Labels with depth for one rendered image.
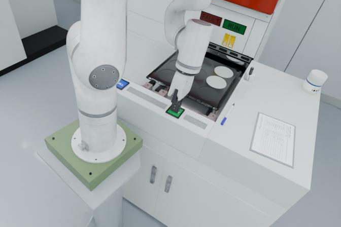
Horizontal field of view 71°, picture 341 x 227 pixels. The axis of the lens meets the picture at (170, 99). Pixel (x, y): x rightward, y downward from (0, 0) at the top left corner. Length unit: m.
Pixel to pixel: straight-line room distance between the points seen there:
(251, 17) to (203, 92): 0.43
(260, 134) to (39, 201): 1.43
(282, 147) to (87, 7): 0.75
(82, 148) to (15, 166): 1.21
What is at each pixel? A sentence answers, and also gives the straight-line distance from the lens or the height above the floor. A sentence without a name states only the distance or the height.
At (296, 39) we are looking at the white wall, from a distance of 2.87.
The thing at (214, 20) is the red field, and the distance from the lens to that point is 1.32.
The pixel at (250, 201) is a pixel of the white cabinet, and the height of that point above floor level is 0.75.
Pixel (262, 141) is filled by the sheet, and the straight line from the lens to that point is 0.92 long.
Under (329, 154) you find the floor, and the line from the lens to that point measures 2.60.
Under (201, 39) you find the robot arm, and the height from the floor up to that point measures 1.27.
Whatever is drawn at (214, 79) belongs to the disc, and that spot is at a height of 0.90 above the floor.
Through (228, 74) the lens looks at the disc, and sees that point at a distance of 1.29.
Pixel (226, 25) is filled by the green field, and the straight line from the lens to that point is 1.31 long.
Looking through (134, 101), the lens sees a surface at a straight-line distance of 0.93.
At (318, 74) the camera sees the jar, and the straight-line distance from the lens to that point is 1.24.
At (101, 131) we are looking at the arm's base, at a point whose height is 1.00.
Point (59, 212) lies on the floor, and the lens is 1.78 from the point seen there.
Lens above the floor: 1.60
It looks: 42 degrees down
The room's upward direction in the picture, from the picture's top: 10 degrees clockwise
